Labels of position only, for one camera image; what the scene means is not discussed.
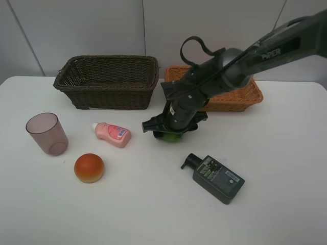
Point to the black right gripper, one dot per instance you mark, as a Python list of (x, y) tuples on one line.
[(175, 120)]

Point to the green lime fruit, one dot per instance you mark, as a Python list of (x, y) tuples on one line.
[(169, 137)]

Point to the pink lotion bottle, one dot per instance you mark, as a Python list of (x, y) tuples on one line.
[(112, 134)]

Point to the black pump bottle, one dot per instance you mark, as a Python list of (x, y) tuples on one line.
[(214, 177)]

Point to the translucent mauve plastic cup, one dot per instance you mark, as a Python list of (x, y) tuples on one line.
[(48, 133)]

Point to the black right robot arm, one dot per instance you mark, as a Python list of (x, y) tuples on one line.
[(232, 69)]

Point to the dark brown wicker basket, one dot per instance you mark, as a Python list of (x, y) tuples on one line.
[(114, 82)]

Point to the round brown bread bun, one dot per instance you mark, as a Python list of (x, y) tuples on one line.
[(89, 168)]

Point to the orange wicker basket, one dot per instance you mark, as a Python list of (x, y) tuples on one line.
[(235, 101)]

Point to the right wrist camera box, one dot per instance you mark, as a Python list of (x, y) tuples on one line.
[(172, 89)]

